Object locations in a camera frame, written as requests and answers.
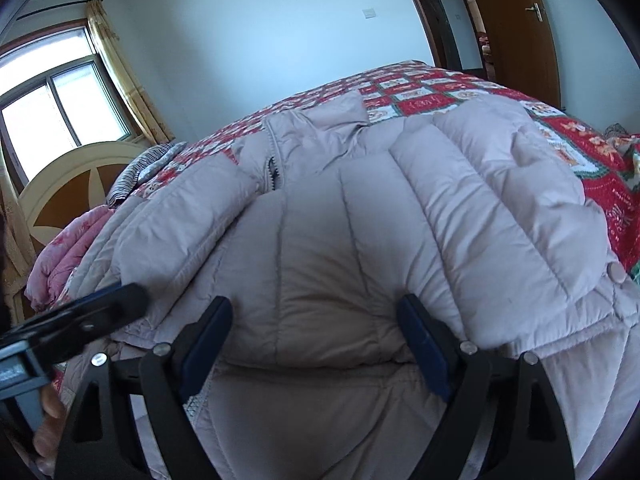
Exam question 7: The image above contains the cream arched headboard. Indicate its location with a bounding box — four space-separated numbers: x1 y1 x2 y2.
17 141 157 252

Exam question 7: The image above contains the red printed patchwork quilt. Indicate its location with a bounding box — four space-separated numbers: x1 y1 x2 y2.
50 60 640 396

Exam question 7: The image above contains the brown wooden door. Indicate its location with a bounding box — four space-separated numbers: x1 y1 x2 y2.
457 0 564 109

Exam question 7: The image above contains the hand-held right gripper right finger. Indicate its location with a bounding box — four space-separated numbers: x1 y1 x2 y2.
396 293 576 480

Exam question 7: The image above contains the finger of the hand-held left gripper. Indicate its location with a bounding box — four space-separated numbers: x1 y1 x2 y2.
0 282 149 362

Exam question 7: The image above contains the grey cloth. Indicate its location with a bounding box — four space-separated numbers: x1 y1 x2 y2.
601 121 640 161

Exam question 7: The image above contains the pink floral blanket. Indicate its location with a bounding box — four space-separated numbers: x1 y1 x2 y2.
24 205 117 312

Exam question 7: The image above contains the curtain rail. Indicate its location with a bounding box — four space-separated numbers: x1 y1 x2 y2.
14 0 103 22

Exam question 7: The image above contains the pale pink puffer jacket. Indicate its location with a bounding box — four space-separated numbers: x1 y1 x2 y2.
47 91 640 480

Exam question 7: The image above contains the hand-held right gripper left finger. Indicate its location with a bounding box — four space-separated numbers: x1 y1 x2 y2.
54 296 234 480

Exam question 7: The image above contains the person's left hand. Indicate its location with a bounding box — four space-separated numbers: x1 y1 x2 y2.
31 389 68 476

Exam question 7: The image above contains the striped pillow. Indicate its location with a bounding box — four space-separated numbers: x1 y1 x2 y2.
106 141 189 209

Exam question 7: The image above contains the dark door frame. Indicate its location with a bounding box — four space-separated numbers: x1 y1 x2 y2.
399 0 465 72

